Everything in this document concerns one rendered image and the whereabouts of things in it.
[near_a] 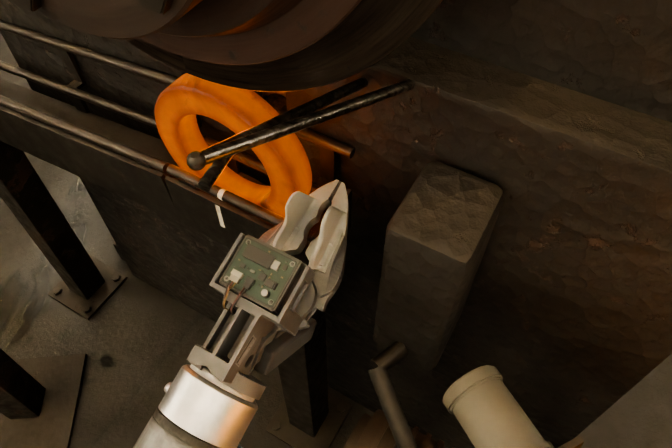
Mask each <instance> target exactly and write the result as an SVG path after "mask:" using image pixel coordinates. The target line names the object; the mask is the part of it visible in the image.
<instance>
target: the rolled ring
mask: <svg viewBox="0 0 672 448"><path fill-rule="evenodd" d="M154 114H155V121H156V125H157V129H158V132H159V134H160V137H161V139H162V141H163V143H164V145H165V147H166V148H167V150H168V152H169V153H170V155H171V156H172V158H173V159H174V161H175V162H176V163H177V165H178V166H179V167H180V168H181V169H183V170H185V171H187V172H189V173H191V174H194V175H196V176H198V177H200V178H202V177H203V175H204V174H205V172H206V171H207V170H208V168H209V167H210V165H211V164H212V163H210V164H207V165H205V167H204V168H203V169H201V170H197V171H195V170H192V169H190V168H189V166H188V165H187V161H186V160H187V156H188V154H190V153H191V152H193V151H202V150H204V149H206V148H208V147H209V146H208V144H207V143H206V141H205V140H204V138H203V136H202V134H201V132H200V130H199V127H198V124H197V119H196V114H197V115H203V116H206V117H209V118H211V119H214V120H216V121H218V122H219V123H221V124H223V125H225V126H226V127H228V128H229V129H230V130H232V131H233V132H234V133H236V134H239V133H241V132H243V131H245V130H247V129H250V128H252V127H254V126H256V125H258V124H260V123H263V122H265V121H267V120H269V119H271V118H274V117H276V116H278V115H280V114H279V113H278V112H277V111H276V110H275V109H274V108H273V107H272V106H271V105H270V104H269V103H268V102H267V101H266V100H264V99H263V98H262V97H261V96H259V95H258V94H257V93H255V92H254V91H253V90H246V89H240V88H234V87H230V86H225V85H221V84H218V83H214V82H211V81H208V80H204V79H202V78H199V77H196V76H193V75H191V74H188V73H185V74H183V75H182V76H180V77H179V78H178V79H177V80H175V81H174V82H173V83H172V84H171V85H169V86H168V87H167V88H166V89H165V90H163V91H162V92H161V93H160V95H159V96H158V98H157V101H156V104H155V110H154ZM251 149H252V150H253V151H254V153H255V154H256V155H257V157H258V158H259V159H260V161H261V162H262V164H263V166H264V168H265V170H266V172H267V174H268V177H269V180H270V185H271V186H265V185H260V184H256V183H254V182H251V181H249V180H247V179H245V178H243V177H241V176H240V175H238V174H237V173H235V172H234V171H233V170H231V169H230V168H229V167H228V166H226V167H225V169H224V170H223V172H222V173H221V175H220V176H219V177H218V179H217V180H216V182H215V183H214V184H215V185H217V186H219V187H221V188H224V189H226V190H228V191H229V192H231V193H234V194H236V195H238V196H240V197H242V198H244V199H246V200H248V201H250V202H253V203H255V204H257V205H259V206H261V207H263V208H265V209H267V210H269V211H271V212H274V213H276V214H278V215H280V216H282V217H284V218H285V206H286V203H287V201H288V199H289V198H290V196H291V195H292V194H293V193H294V192H296V191H301V192H303V193H305V194H307V195H309V193H310V190H311V186H312V171H311V166H310V163H309V160H308V157H307V154H306V152H305V150H304V148H303V146H302V144H301V142H300V140H299V139H298V137H297V136H296V134H295V133H292V134H289V135H287V136H284V137H281V138H279V139H276V140H273V141H270V142H268V143H265V144H262V145H259V146H257V147H254V148H251Z"/></svg>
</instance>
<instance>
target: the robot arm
mask: <svg viewBox="0 0 672 448"><path fill-rule="evenodd" d="M330 205H331V206H330ZM328 206H329V207H328ZM327 207H328V209H327V211H326V212H325V214H324V217H323V219H322V222H321V226H320V234H319V235H318V237H317V238H316V239H314V240H313V241H311V242H310V244H309V246H308V248H307V250H306V252H305V254H306V256H307V258H308V260H309V265H308V266H307V265H306V264H305V263H303V262H302V261H301V260H299V259H297V258H295V257H293V256H291V255H296V254H300V253H301V252H302V251H303V249H304V247H305V246H306V244H307V236H308V233H309V231H310V229H311V228H312V227H313V226H314V225H315V224H316V223H318V222H319V221H320V218H321V215H322V213H323V211H324V210H325V209H326V208H327ZM348 217H349V202H348V195H347V191H346V186H345V183H343V182H341V181H339V180H337V179H336V180H334V181H332V182H329V183H327V184H325V185H323V186H321V187H319V188H318V189H316V190H315V191H313V192H312V193H311V194H309V195H307V194H305V193H303V192H301V191H296V192H294V193H293V194H292V195H291V196H290V198H289V199H288V201H287V203H286V206H285V219H284V220H283V222H281V223H279V224H278V225H276V226H274V227H273V228H271V229H269V230H268V231H266V232H265V233H264V234H263V235H262V236H261V237H260V238H259V239H257V238H255V237H253V236H251V235H249V234H248V235H244V234H243V233H240V234H239V236H238V238H237V239H236V241H235V243H234V244H233V246H232V248H231V249H230V251H229V252H228V254H227V256H226V257H225V259H224V261H223V262H222V264H221V266H220V267H219V269H218V271H217V272H216V274H215V276H214V277H213V279H212V281H211V282H210V284H209V285H210V286H211V287H213V288H214V289H216V290H217V291H219V292H220V293H222V294H223V295H224V297H223V300H222V307H223V308H224V310H223V312H222V314H221V315H220V317H219V319H218V321H217V322H216V324H215V326H214V327H213V329H212V331H211V332H210V334H209V336H208V338H207V339H206V341H205V343H204V344H203V346H199V345H197V344H195V346H194V347H193V349H192V351H191V352H190V354H189V356H188V358H187V359H186V360H188V361H189V362H190V363H191V365H189V364H186V365H183V366H182V367H181V369H180V370H179V372H178V374H177V375H176V377H175V379H174V381H173V382H169V383H167V384H166V385H165V387H164V392H165V393H166V394H165V396H164V397H163V399H162V401H161V402H160V404H159V406H158V407H157V409H156V410H155V412H154V414H153V415H152V417H151V418H150V420H149V422H148V423H147V425H146V427H145V428H144V430H143V432H142V433H141V435H140V437H139V438H138V440H137V442H136V443H135V445H134V447H133V448H243V447H242V446H241V445H240V444H239V442H240V441H241V439H242V437H243V435H244V433H245V432H246V430H247V428H248V426H249V424H250V422H251V421H252V419H253V417H254V415H255V413H256V411H257V410H258V405H257V403H256V402H255V401H254V400H255V399H256V400H260V398H261V396H262V394H263V392H264V390H265V389H266V387H267V386H266V385H265V384H264V383H263V382H261V381H260V380H258V379H257V378H255V377H254V376H252V375H250V374H251V372H252V370H253V369H254V370H255V371H257V372H259V373H261V374H263V375H267V374H268V373H270V372H271V371H272V370H273V369H275V368H276V367H277V366H278V365H279V364H281V363H282V362H283V361H284V360H286V359H287V358H288V357H289V356H291V355H292V354H293V353H294V352H296V351H297V350H298V349H299V348H301V347H302V346H303V345H304V344H305V343H307V342H308V341H309V340H310V339H311V338H312V335H313V332H314V330H315V327H316V325H317V322H316V320H315V319H313V318H311V317H312V316H313V315H314V314H315V312H316V311H317V309H318V310H320V311H322V312H324V311H325V310H326V306H327V304H328V302H329V300H330V299H331V298H332V297H333V295H334V294H335V293H336V291H337V289H338V288H339V286H340V283H341V281H342V278H343V274H344V268H345V257H346V247H347V231H348ZM237 247H238V249H237ZM236 249H237V250H236ZM235 250H236V252H235ZM234 252H235V254H234ZM233 254H234V255H233ZM232 255H233V257H232ZM231 257H232V259H231ZM230 259H231V260H230ZM229 260H230V262H229ZM228 262H229V264H228ZM227 264H228V265H227ZM226 265H227V267H226ZM225 267H226V269H225ZM224 269H225V270H224ZM312 269H313V270H312ZM223 270H224V272H223ZM222 272H223V273H222ZM226 300H227V301H228V304H227V305H226V307H225V302H226Z"/></svg>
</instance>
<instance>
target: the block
mask: <svg viewBox="0 0 672 448"><path fill-rule="evenodd" d="M503 202H504V200H503V190H502V189H501V188H500V187H499V186H497V185H496V184H494V183H491V182H489V181H486V180H484V179H481V178H479V177H476V176H474V175H471V174H469V173H466V172H464V171H461V170H458V169H456V168H453V167H451V166H448V165H446V164H443V163H441V162H434V161H431V162H430V163H428V164H427V165H426V166H425V167H424V168H423V169H422V171H421V172H420V174H419V176H418V177H417V179H416V180H415V182H414V183H413V185H412V187H411V188H410V190H409V191H408V193H407V195H406V196H405V198H404V199H403V201H402V202H401V204H400V206H399V207H398V209H397V210H396V212H395V214H394V215H393V217H392V218H391V220H390V221H389V223H388V225H387V229H386V237H385V246H384V254H383V262H382V270H381V279H380V287H379V295H378V303H377V312H376V320H375V328H374V338H373V340H374V342H375V343H376V344H377V345H378V346H379V347H381V348H383V349H386V348H387V347H389V346H390V345H391V344H393V343H394V342H396V341H397V342H400V343H403V344H404V345H405V347H406V348H407V350H408V355H407V356H406V357H404V358H403V359H404V360H406V361H408V362H410V363H412V364H414V365H415V366H417V367H419V368H421V369H423V370H428V371H430V370H432V369H433V368H434V367H435V366H437V364H438V362H439V360H440V358H441V355H442V353H443V351H444V349H445V347H446V345H447V343H448V341H449V339H450V336H451V334H452V332H453V330H454V328H455V326H456V324H457V322H458V320H459V317H460V315H461V313H462V311H463V308H464V305H465V303H466V300H467V298H468V295H469V292H470V290H471V287H472V284H473V282H474V279H475V276H476V274H477V271H478V268H479V266H480V263H481V260H482V258H483V255H484V252H485V250H486V247H487V245H488V242H489V239H490V237H491V234H492V231H493V229H494V226H495V223H496V221H497V218H498V215H499V213H500V210H501V207H502V205H503Z"/></svg>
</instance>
